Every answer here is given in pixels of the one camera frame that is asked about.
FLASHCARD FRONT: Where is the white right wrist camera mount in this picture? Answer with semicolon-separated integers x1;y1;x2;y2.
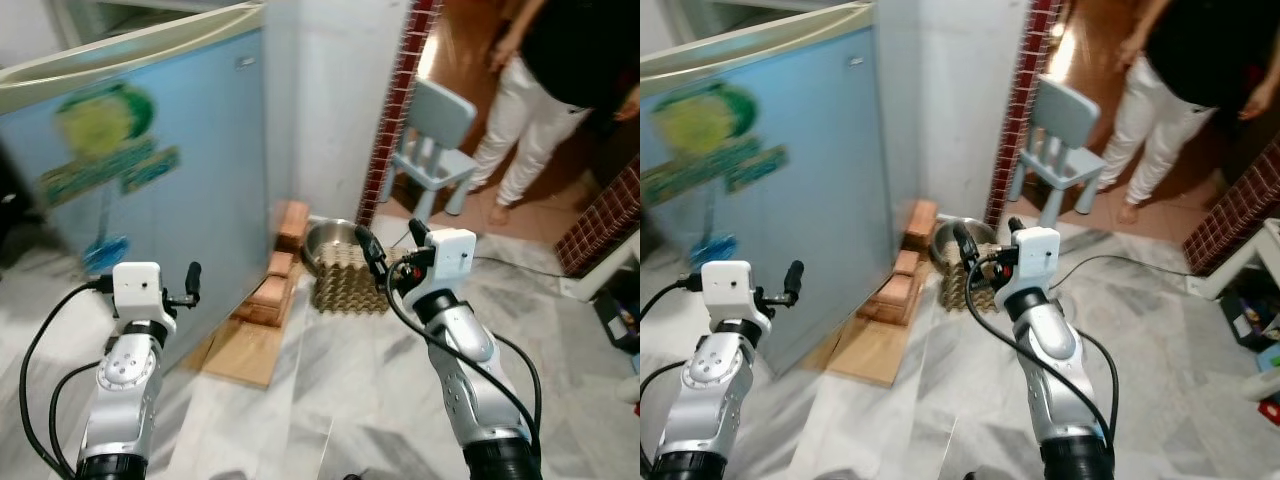
1010;226;1062;296
420;228;479;301

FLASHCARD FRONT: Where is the green lemon sticker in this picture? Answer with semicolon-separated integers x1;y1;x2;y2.
642;82;791;206
38;80;184;208

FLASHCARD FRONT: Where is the small blue sticker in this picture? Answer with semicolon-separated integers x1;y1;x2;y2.
690;233;736;269
83;235;131;274

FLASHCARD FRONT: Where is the brown cardboard sheet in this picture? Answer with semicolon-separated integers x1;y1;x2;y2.
826;316;908;389
203;318;288;391

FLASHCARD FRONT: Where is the long black left arm cable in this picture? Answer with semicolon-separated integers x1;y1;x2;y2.
640;276;703;331
18;278;115;479

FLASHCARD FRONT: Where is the stack of egg trays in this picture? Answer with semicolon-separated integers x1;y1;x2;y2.
312;250;413;317
940;255;1006;314

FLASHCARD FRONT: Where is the red clay brick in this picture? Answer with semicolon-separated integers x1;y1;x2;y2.
230;250;301;331
905;198;941;251
272;200;311;253
856;250;926;328

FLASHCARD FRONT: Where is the short black left arm cable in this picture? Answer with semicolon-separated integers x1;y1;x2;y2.
640;360;693;476
48;360;103;473

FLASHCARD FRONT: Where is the light blue child chair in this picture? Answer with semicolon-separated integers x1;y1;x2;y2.
1005;78;1103;231
388;78;479;224

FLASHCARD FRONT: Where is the short black right arm cable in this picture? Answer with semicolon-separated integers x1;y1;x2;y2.
1072;328;1119;441
488;332;545;441

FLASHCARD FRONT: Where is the short black arm cable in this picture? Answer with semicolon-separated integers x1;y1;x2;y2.
488;332;545;441
640;360;693;476
48;360;103;473
1072;328;1119;441

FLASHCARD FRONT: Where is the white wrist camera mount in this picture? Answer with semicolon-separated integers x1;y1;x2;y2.
420;228;479;301
1010;226;1062;296
700;260;774;326
112;262;178;323

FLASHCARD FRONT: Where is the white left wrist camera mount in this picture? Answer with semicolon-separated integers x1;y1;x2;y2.
112;262;178;323
700;260;774;326

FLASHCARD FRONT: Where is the person in white trousers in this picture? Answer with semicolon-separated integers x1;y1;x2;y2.
1095;0;1280;227
470;0;641;227

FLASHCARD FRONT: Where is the large steel basin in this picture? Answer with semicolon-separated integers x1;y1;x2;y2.
300;218;366;281
930;218;998;273

